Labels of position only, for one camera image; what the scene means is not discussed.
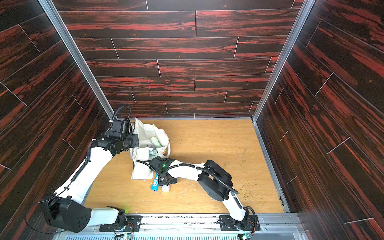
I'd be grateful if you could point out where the white floral canvas tote bag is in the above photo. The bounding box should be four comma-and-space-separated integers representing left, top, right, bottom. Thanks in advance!
130, 118, 171, 180

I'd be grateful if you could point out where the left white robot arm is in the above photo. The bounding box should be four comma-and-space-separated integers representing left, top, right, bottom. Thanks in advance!
39, 134, 139, 233

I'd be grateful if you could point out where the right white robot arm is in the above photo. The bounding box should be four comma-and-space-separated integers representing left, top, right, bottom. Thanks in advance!
137, 157, 260, 231

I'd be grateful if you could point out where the blue flashlight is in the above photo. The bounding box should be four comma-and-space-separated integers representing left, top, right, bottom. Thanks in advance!
151, 175, 159, 192

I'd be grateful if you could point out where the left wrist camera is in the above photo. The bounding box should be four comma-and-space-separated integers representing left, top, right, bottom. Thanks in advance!
110, 119, 135, 137

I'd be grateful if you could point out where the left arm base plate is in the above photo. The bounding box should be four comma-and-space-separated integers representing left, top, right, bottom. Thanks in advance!
99, 215, 142, 233

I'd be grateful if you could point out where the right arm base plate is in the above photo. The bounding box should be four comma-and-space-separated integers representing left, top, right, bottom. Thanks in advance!
217, 214, 261, 232

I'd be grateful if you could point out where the aluminium front rail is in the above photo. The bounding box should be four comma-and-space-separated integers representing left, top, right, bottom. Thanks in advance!
54, 214, 310, 240

